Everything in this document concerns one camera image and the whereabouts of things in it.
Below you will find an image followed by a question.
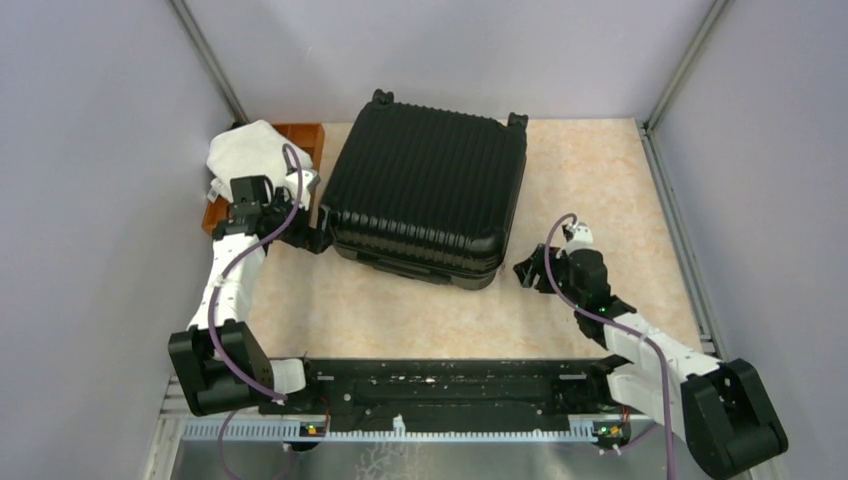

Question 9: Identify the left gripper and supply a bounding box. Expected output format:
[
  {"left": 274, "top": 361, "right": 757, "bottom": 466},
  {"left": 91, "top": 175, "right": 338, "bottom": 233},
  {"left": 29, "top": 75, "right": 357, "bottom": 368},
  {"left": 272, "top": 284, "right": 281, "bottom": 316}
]
[{"left": 264, "top": 187, "right": 336, "bottom": 254}]

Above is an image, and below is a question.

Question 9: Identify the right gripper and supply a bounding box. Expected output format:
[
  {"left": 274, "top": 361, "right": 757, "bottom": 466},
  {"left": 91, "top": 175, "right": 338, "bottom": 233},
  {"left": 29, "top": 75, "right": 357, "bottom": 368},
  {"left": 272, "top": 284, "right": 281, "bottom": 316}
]
[{"left": 513, "top": 244, "right": 584, "bottom": 309}]

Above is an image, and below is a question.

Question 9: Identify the black suitcase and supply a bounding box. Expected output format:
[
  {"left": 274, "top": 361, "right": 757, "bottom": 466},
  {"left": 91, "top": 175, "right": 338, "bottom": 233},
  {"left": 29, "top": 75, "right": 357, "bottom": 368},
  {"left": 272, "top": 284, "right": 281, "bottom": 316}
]
[{"left": 318, "top": 89, "right": 529, "bottom": 291}]

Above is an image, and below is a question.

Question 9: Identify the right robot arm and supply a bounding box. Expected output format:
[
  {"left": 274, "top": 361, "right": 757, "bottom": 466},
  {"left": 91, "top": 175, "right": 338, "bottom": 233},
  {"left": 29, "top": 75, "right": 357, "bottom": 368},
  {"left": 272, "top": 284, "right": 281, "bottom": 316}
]
[{"left": 513, "top": 244, "right": 789, "bottom": 479}]

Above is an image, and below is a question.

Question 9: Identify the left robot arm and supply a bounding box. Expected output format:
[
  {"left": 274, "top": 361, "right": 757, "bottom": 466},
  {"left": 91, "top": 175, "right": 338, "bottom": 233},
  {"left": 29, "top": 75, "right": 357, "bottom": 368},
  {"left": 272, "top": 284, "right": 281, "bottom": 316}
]
[{"left": 168, "top": 169, "right": 323, "bottom": 417}]

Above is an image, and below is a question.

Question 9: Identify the white folded towel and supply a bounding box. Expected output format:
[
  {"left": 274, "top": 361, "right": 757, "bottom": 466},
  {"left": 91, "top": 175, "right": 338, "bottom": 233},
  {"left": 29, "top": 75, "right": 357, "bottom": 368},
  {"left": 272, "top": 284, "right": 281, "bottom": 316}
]
[{"left": 206, "top": 120, "right": 320, "bottom": 203}]

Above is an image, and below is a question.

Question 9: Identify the wooden tray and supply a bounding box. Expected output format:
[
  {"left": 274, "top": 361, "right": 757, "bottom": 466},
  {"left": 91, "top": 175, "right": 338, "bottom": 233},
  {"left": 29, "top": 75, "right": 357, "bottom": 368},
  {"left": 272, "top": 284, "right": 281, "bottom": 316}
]
[{"left": 201, "top": 123, "right": 325, "bottom": 234}]

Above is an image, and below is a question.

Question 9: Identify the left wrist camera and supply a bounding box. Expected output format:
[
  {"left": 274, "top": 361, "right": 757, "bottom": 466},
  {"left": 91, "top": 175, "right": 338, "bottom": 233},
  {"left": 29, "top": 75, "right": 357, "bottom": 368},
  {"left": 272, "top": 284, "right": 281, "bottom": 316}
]
[{"left": 283, "top": 169, "right": 321, "bottom": 211}]

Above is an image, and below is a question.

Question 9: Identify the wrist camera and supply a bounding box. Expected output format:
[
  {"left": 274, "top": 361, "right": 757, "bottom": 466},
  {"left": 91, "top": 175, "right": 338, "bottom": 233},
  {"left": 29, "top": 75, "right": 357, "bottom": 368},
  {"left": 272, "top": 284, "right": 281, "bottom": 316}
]
[
  {"left": 283, "top": 169, "right": 321, "bottom": 211},
  {"left": 562, "top": 222, "right": 594, "bottom": 255}
]

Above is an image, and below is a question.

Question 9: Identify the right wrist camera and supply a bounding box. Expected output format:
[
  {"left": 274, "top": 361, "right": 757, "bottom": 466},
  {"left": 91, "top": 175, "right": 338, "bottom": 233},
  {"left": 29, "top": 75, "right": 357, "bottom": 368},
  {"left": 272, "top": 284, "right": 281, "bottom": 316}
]
[{"left": 562, "top": 222, "right": 594, "bottom": 255}]

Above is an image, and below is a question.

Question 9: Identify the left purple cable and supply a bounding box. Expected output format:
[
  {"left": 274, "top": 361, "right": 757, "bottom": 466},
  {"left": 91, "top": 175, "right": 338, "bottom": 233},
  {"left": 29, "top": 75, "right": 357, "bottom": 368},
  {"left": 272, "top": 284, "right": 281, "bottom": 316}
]
[{"left": 207, "top": 142, "right": 305, "bottom": 480}]

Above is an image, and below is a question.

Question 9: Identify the aluminium frame rail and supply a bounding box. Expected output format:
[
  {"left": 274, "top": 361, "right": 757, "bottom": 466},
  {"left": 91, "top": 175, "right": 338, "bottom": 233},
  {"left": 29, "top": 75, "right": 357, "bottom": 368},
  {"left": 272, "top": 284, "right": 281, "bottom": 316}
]
[{"left": 143, "top": 377, "right": 637, "bottom": 479}]

